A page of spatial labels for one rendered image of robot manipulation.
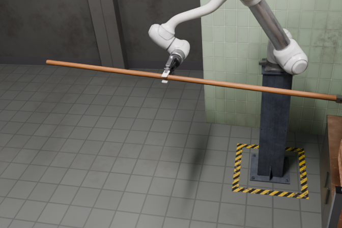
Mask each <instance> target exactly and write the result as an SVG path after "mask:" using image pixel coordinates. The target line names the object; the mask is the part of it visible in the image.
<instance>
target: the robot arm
mask: <svg viewBox="0 0 342 228"><path fill-rule="evenodd" d="M226 1H227V0H211V1H210V2H209V3H208V4H206V5H204V6H202V7H199V8H196V9H193V10H190V11H186V12H183V13H180V14H178V15H176V16H174V17H172V18H171V19H170V20H169V21H168V22H167V23H165V24H162V25H158V24H154V25H152V26H151V28H150V30H149V36H150V38H151V39H152V40H153V41H154V42H155V43H156V44H157V45H158V46H160V47H161V48H163V49H165V50H166V51H168V52H169V53H170V56H169V59H168V61H167V63H166V65H165V66H166V68H164V70H165V71H164V73H163V74H162V76H161V77H165V78H167V76H168V75H175V73H174V71H175V69H176V68H177V67H179V65H180V64H182V62H183V61H184V59H185V58H186V57H187V56H188V54H189V50H190V45H189V43H188V42H187V41H186V40H179V39H177V38H176V37H174V34H175V27H176V26H177V25H178V24H179V23H181V22H184V21H188V20H192V19H195V18H199V17H203V16H206V15H209V14H211V13H213V12H215V11H216V10H217V9H218V8H219V7H221V6H222V5H223V4H224V3H225V2H226ZM240 1H241V3H242V4H243V5H245V6H247V7H248V8H249V9H250V11H251V12H252V14H253V15H254V17H255V18H256V20H257V21H258V23H259V24H260V26H261V27H262V29H263V31H264V32H265V34H266V35H267V37H268V44H267V58H265V60H264V61H259V65H261V66H266V67H265V69H264V71H265V72H287V73H290V74H293V75H298V74H301V73H303V72H304V71H305V70H306V68H307V66H308V59H307V56H306V54H305V53H304V52H303V50H302V49H301V48H300V46H299V45H298V44H297V42H296V41H295V40H294V39H292V35H291V33H290V32H289V31H288V30H286V29H284V28H282V26H281V25H280V23H279V22H278V20H277V18H276V17H275V15H274V13H273V12H272V10H271V9H270V7H269V5H268V4H267V2H266V0H240Z"/></svg>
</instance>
